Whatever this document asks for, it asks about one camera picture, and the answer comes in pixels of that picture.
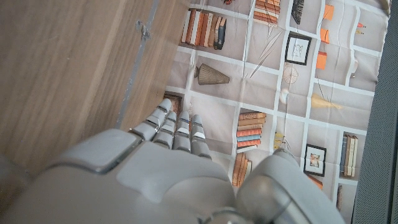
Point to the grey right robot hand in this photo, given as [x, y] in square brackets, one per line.
[149, 177]

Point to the wooden table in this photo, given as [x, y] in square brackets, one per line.
[137, 62]

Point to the printed bookshelf backdrop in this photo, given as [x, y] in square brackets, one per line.
[264, 81]

